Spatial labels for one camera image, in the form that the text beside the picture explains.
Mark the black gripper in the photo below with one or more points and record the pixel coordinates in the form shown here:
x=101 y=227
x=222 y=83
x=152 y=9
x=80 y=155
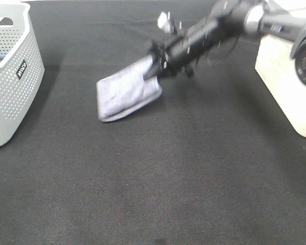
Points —
x=184 y=47

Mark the lavender towel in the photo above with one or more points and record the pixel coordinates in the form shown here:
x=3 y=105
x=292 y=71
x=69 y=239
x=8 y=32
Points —
x=126 y=91

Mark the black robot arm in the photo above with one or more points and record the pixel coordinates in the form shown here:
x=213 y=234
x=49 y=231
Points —
x=227 y=19

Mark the black fabric table mat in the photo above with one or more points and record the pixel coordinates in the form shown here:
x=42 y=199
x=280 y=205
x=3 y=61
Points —
x=212 y=161

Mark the white plastic bin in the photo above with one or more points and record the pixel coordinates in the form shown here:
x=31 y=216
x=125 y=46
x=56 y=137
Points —
x=281 y=64

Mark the grey perforated plastic basket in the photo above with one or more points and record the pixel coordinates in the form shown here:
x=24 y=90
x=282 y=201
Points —
x=22 y=69

